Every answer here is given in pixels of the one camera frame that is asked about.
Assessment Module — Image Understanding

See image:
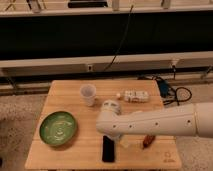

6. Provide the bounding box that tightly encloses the green ceramic plate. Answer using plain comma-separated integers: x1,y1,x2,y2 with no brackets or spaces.
39,111,77,146

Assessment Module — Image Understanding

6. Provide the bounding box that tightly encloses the black hanging cable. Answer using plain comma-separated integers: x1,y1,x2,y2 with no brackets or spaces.
101,3,135,73

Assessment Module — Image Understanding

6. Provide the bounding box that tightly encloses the clear plastic bottle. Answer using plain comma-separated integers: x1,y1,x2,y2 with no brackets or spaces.
116,90,149,103

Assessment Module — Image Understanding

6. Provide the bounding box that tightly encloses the brown sausage toy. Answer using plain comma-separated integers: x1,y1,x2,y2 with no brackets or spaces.
143,135,155,148

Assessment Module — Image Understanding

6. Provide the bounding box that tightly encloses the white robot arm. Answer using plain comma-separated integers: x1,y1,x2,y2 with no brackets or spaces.
96,100,213,140

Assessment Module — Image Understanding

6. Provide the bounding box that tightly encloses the wooden table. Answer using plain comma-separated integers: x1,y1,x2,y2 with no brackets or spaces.
25,80,181,171

